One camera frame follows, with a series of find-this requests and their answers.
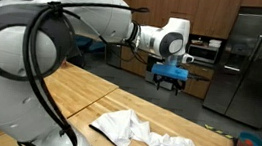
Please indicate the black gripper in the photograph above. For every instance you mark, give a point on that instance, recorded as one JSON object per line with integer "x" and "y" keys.
{"x": 170, "y": 81}

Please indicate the white cloth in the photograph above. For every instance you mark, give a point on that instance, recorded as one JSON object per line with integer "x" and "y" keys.
{"x": 120, "y": 128}

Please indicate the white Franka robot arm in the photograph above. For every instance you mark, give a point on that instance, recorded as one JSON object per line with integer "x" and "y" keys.
{"x": 78, "y": 9}

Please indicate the wooden base cabinet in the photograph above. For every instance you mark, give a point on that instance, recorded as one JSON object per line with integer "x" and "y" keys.
{"x": 132, "y": 63}
{"x": 200, "y": 83}

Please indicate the silver microwave oven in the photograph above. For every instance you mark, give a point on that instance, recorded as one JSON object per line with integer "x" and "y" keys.
{"x": 203, "y": 54}

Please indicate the brown bowl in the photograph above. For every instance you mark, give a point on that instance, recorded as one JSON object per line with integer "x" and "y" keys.
{"x": 197, "y": 42}

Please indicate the steel dishwasher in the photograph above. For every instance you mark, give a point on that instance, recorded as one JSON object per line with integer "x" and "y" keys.
{"x": 113, "y": 55}

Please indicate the white plate stack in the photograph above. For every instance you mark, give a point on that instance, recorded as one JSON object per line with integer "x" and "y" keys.
{"x": 215, "y": 43}

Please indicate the stainless steel refrigerator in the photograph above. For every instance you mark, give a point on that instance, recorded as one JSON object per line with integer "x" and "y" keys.
{"x": 248, "y": 70}

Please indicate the orange ball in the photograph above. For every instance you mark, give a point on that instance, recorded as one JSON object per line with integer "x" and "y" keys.
{"x": 248, "y": 143}

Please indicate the wooden wall cabinets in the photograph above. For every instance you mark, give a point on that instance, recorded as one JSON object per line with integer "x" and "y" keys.
{"x": 212, "y": 12}

